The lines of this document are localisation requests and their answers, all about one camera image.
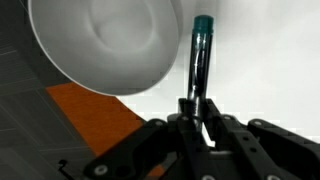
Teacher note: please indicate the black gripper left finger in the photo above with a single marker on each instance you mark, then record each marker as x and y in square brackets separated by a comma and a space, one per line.
[156, 146]

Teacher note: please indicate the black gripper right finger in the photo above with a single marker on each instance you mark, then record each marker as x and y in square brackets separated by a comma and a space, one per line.
[266, 146]

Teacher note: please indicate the pen with teal cap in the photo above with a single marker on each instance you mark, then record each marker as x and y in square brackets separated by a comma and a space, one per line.
[200, 60]

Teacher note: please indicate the white round bowl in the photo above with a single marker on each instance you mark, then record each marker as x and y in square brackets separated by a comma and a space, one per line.
[100, 50]

